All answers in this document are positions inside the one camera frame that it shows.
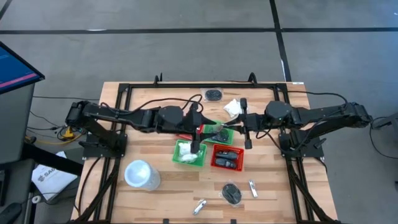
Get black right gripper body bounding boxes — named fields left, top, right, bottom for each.
left=239, top=98, right=266, bottom=151

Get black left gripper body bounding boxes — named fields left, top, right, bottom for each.
left=183, top=102, right=207, bottom=154

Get clear bag white cotton balls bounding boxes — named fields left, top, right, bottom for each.
left=223, top=98, right=246, bottom=119

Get clear bag black hair ties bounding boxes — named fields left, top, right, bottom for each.
left=200, top=87, right=224, bottom=103
left=219, top=179, right=244, bottom=208
left=216, top=129, right=234, bottom=144

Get dark grey travel bottle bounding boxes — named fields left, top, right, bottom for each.
left=216, top=151, right=239, bottom=160
left=215, top=157, right=238, bottom=169

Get red plastic slotted basket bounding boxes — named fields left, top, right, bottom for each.
left=170, top=123, right=205, bottom=142
left=210, top=143, right=244, bottom=172

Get green plastic slotted basket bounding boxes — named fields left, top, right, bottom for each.
left=172, top=139, right=208, bottom=168
left=203, top=119, right=234, bottom=146

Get white plastic cup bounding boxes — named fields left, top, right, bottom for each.
left=124, top=159, right=162, bottom=192

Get grey office chair base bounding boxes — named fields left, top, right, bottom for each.
left=369, top=111, right=398, bottom=131

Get black stand base beam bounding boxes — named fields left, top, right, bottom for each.
left=21, top=143, right=84, bottom=175

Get white printed paper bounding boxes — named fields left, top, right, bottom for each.
left=30, top=151, right=78, bottom=202

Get grey cabinet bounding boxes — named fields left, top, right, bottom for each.
left=0, top=83, right=35, bottom=165

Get monitor with blue screen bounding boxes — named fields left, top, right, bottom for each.
left=0, top=41, right=46, bottom=95

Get black office chair part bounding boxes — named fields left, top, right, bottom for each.
left=0, top=202, right=23, bottom=224

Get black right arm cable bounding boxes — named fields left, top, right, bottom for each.
left=255, top=123, right=315, bottom=154

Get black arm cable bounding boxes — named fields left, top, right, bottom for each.
left=255, top=123, right=315, bottom=154
left=99, top=93, right=205, bottom=114

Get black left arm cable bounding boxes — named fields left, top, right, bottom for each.
left=99, top=93, right=205, bottom=114

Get black aluminium table frame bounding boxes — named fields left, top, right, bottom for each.
left=67, top=81, right=341, bottom=224

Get black table cable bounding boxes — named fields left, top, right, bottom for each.
left=225, top=80, right=349, bottom=110

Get black floor cable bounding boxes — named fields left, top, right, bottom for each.
left=368, top=116, right=398, bottom=160
left=32, top=95, right=100, bottom=101

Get yellow cable bundle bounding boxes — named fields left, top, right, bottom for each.
left=24, top=126, right=83, bottom=146

